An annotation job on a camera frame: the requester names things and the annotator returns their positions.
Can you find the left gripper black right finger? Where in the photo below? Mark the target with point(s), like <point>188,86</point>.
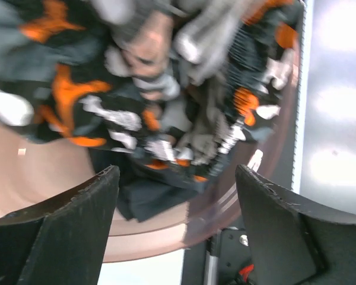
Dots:
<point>294,240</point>

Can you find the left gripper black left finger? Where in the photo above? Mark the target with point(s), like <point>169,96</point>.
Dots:
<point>61,240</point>

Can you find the orange black camouflage shorts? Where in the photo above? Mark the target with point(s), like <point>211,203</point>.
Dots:
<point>174,85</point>

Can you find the dark navy shorts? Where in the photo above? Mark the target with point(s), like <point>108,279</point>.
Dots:
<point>144,192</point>

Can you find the translucent pink laundry basket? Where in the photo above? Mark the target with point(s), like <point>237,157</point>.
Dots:
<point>31,173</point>

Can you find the white cable duct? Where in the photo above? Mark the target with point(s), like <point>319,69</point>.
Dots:
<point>305,48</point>

